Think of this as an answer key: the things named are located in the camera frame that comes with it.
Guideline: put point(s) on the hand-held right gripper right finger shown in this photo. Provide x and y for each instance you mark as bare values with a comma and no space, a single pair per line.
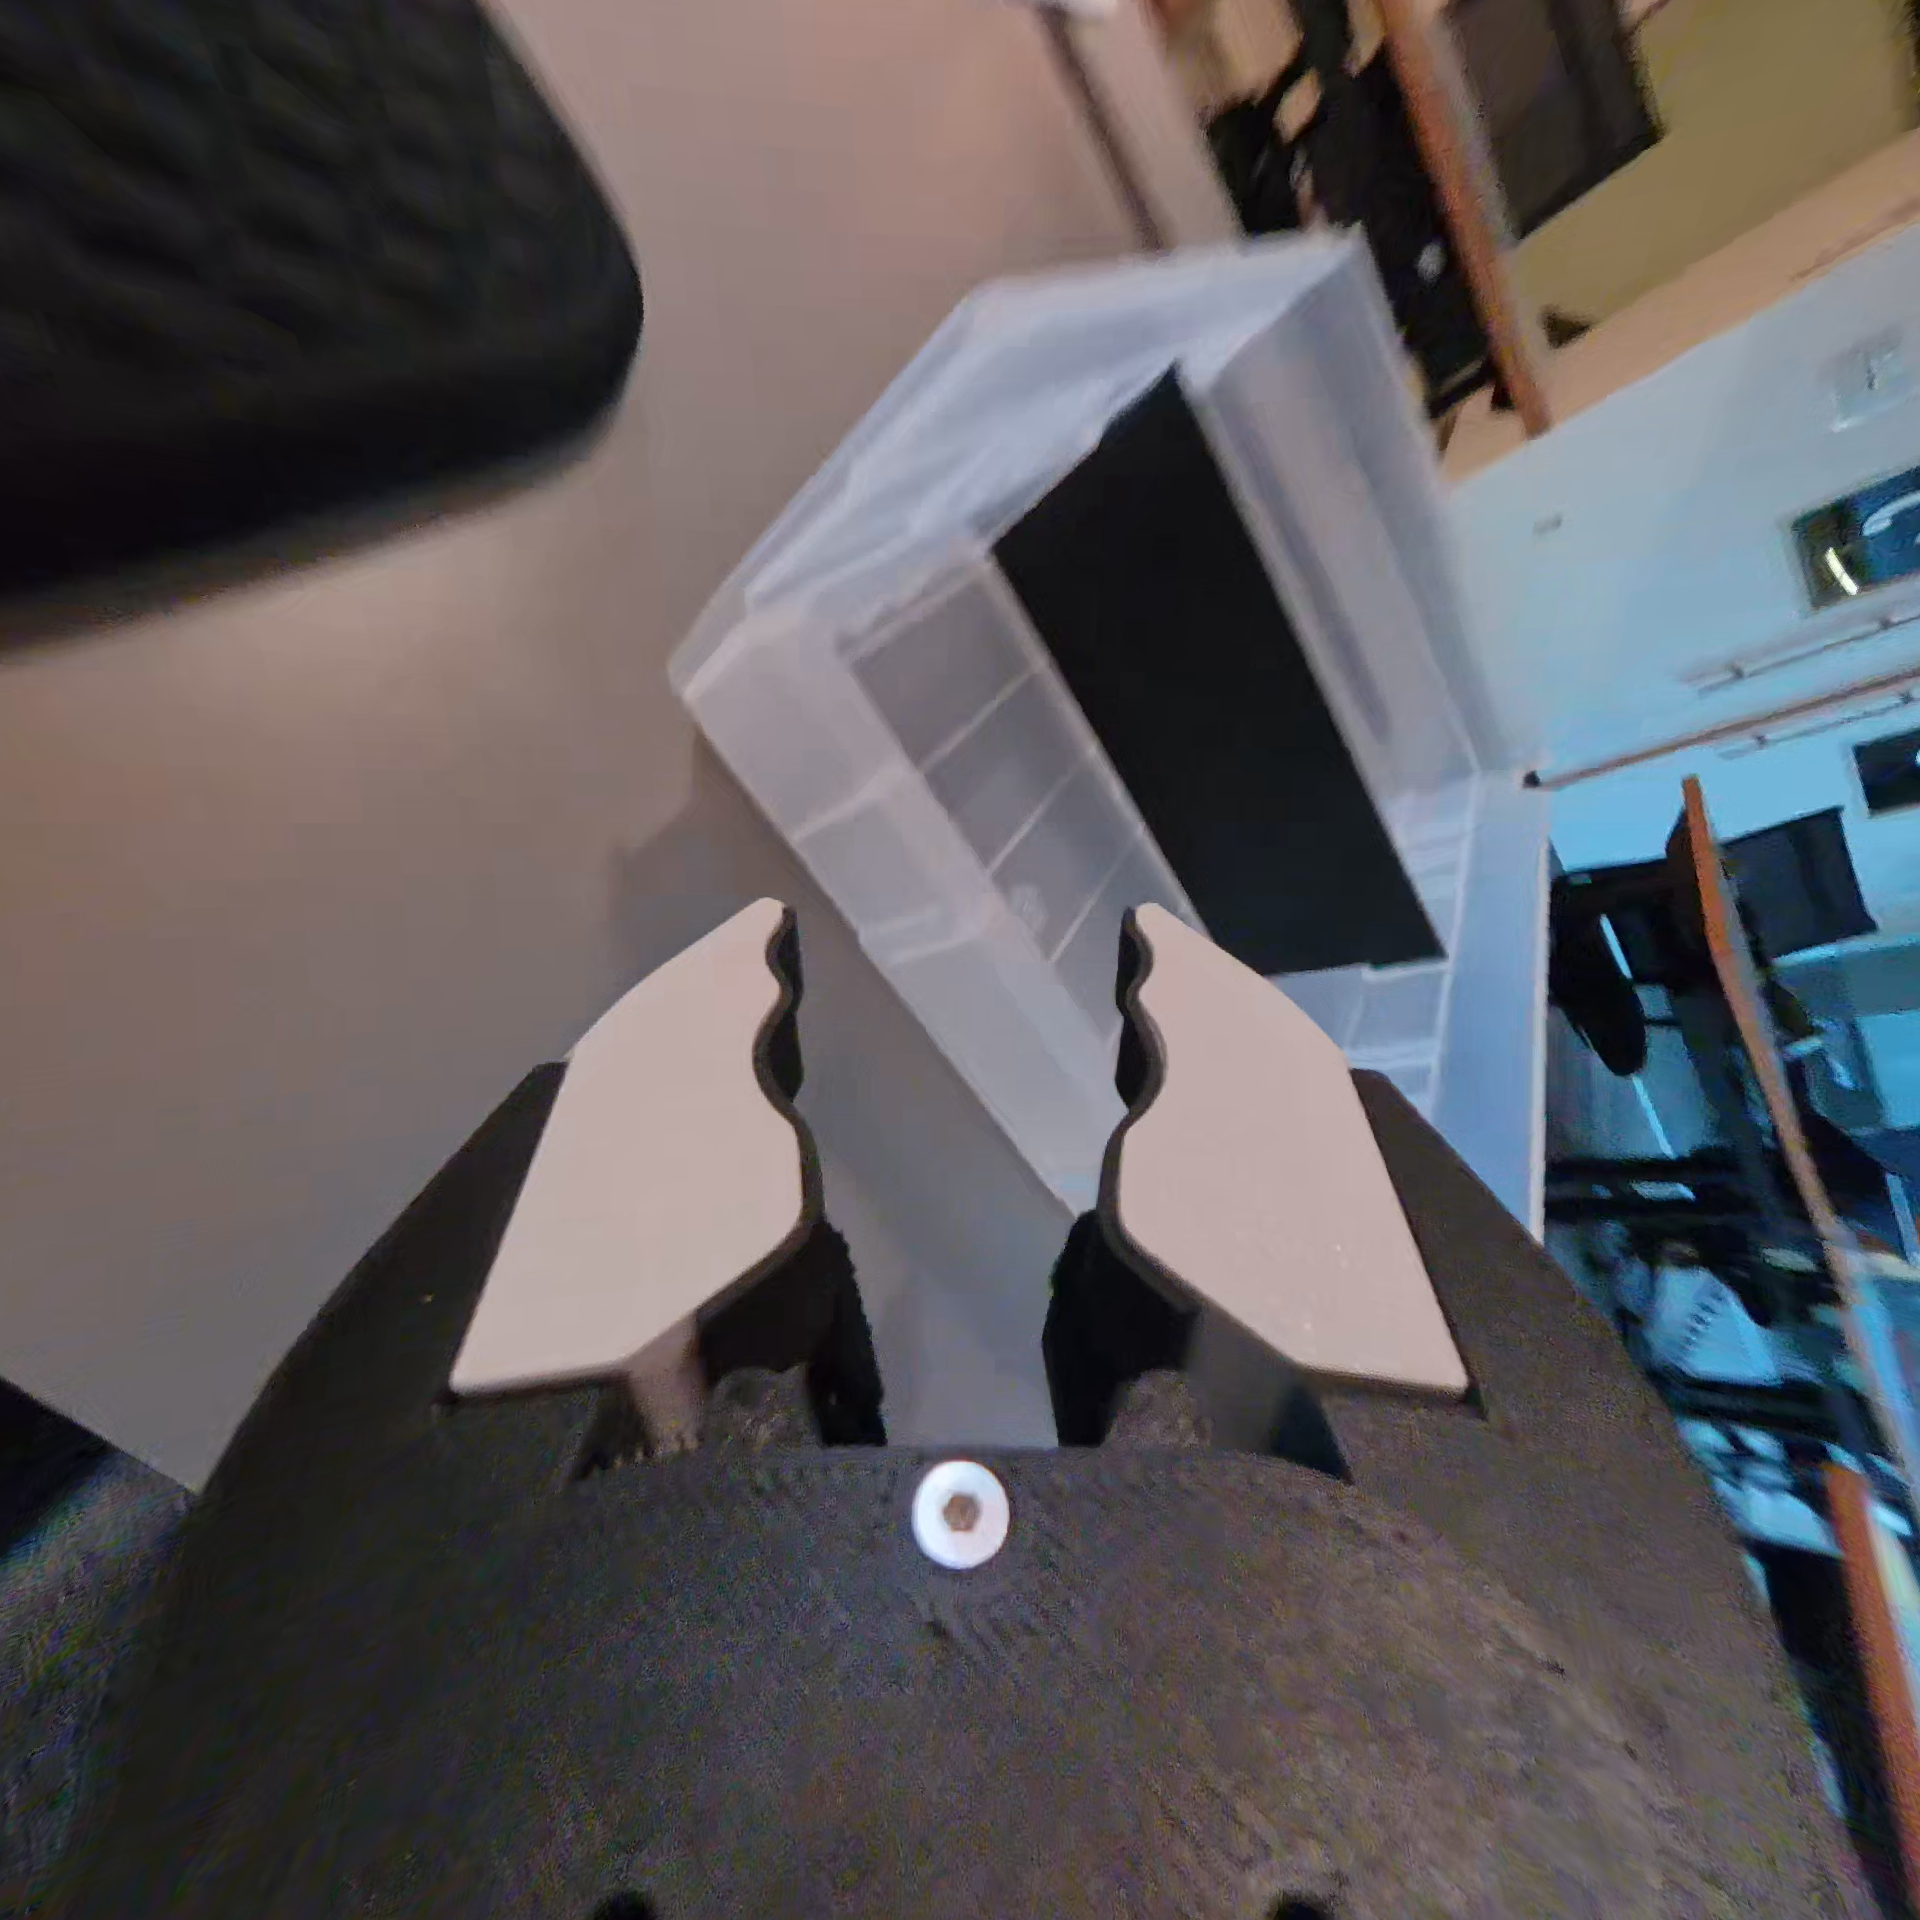
1275,1184

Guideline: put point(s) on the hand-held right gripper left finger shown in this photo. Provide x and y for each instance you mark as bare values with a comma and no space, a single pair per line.
628,1184

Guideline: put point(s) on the clear plastic bin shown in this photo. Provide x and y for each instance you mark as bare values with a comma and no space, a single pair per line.
960,840

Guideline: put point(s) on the black flat pad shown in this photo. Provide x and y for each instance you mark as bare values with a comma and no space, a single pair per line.
1201,674

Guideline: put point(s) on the wooden-edged office table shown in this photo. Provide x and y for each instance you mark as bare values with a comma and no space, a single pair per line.
1739,961

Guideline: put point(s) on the black textured mat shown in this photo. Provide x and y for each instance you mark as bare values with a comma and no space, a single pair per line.
270,271

